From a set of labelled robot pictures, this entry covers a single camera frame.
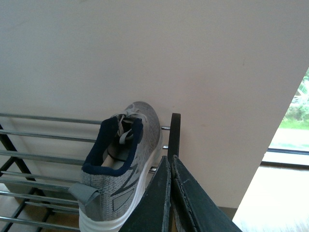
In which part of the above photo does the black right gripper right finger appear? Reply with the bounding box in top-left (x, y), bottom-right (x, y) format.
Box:
top-left (172, 155), bottom-right (241, 232)

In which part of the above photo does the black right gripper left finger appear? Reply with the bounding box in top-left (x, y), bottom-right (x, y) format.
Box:
top-left (120, 156), bottom-right (171, 232)

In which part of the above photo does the grey sneaker white sole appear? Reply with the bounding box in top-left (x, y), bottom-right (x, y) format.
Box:
top-left (69, 101), bottom-right (162, 232)

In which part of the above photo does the black metal shoe rack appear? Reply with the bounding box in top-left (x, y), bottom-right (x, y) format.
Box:
top-left (0, 113), bottom-right (181, 232)

